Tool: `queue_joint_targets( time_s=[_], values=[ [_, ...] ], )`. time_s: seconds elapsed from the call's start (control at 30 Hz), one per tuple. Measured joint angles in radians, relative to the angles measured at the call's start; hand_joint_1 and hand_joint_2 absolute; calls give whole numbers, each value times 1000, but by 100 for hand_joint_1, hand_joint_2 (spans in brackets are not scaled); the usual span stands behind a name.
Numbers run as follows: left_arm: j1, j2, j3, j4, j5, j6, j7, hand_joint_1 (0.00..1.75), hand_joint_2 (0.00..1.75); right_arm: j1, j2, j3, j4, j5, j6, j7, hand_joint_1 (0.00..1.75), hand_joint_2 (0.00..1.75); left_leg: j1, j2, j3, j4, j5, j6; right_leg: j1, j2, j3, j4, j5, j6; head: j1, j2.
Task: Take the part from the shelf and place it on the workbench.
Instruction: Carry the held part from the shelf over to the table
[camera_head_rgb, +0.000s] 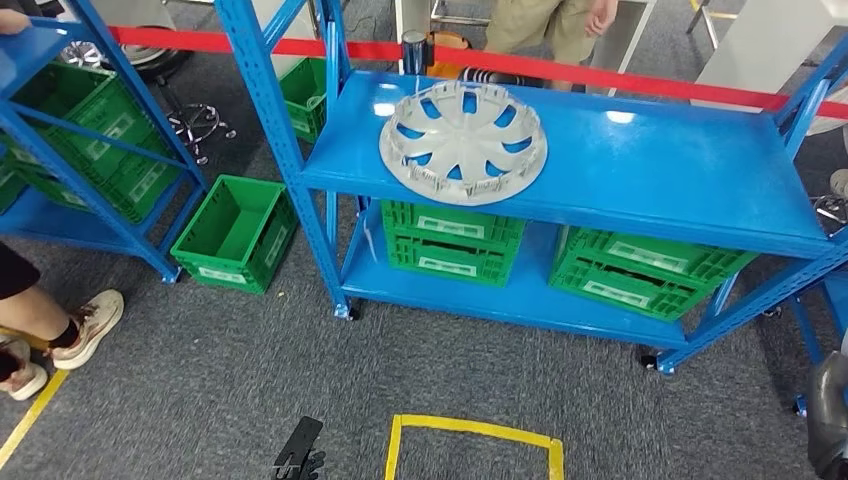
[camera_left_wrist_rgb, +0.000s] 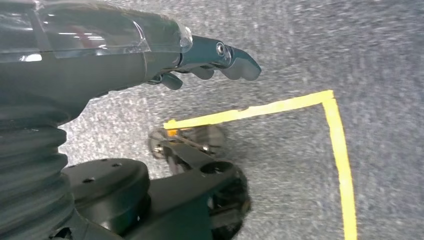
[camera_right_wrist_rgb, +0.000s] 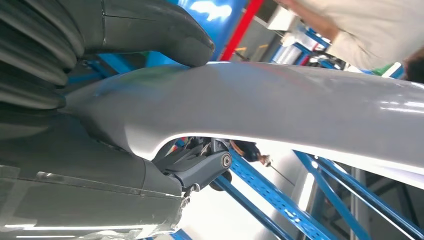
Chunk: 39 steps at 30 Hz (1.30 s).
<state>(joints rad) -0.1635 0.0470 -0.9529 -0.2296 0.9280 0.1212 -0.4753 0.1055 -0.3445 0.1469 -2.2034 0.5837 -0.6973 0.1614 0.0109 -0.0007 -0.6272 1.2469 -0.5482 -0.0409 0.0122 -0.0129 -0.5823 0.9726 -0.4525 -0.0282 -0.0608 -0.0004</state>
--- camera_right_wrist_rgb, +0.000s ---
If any red barrier belt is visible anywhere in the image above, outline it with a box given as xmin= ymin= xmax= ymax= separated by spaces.
xmin=219 ymin=0 xmax=267 ymax=63

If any person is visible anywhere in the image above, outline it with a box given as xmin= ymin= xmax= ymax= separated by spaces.
xmin=274 ymin=0 xmax=424 ymax=84

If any blue metal shelf rack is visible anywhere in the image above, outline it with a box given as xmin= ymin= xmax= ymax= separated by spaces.
xmin=67 ymin=0 xmax=424 ymax=240

